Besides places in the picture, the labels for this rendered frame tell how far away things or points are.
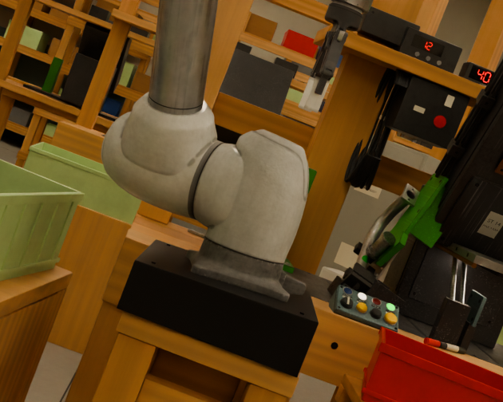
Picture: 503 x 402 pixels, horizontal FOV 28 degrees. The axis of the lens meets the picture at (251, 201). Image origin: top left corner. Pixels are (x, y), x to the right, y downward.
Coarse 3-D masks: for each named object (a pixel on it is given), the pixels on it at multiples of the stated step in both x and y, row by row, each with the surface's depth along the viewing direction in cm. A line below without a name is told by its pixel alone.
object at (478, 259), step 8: (440, 248) 254; (448, 248) 247; (456, 248) 241; (464, 248) 237; (456, 256) 239; (464, 256) 233; (472, 256) 228; (480, 256) 226; (488, 256) 245; (472, 264) 226; (480, 264) 226; (488, 264) 226; (496, 264) 226; (496, 272) 230
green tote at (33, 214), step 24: (0, 168) 210; (0, 192) 210; (24, 192) 209; (48, 192) 190; (72, 192) 203; (0, 216) 169; (24, 216) 180; (48, 216) 193; (72, 216) 208; (0, 240) 174; (24, 240) 185; (48, 240) 199; (0, 264) 178; (24, 264) 190; (48, 264) 203
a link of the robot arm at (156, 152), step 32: (160, 0) 171; (192, 0) 167; (160, 32) 172; (192, 32) 170; (160, 64) 175; (192, 64) 174; (160, 96) 177; (192, 96) 177; (128, 128) 182; (160, 128) 177; (192, 128) 178; (128, 160) 183; (160, 160) 179; (192, 160) 180; (128, 192) 188; (160, 192) 182; (192, 192) 180
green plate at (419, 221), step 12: (432, 180) 249; (444, 180) 241; (420, 192) 252; (432, 192) 243; (420, 204) 245; (432, 204) 243; (408, 216) 248; (420, 216) 242; (432, 216) 243; (396, 228) 250; (408, 228) 242; (420, 228) 244; (432, 228) 244; (420, 240) 244; (432, 240) 244
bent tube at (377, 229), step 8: (408, 184) 252; (408, 192) 252; (416, 192) 252; (400, 200) 252; (408, 200) 249; (416, 200) 250; (392, 208) 254; (400, 208) 253; (384, 216) 256; (392, 216) 256; (376, 224) 257; (384, 224) 257; (368, 232) 257; (376, 232) 256; (368, 240) 254; (376, 240) 256; (360, 256) 250; (360, 264) 247
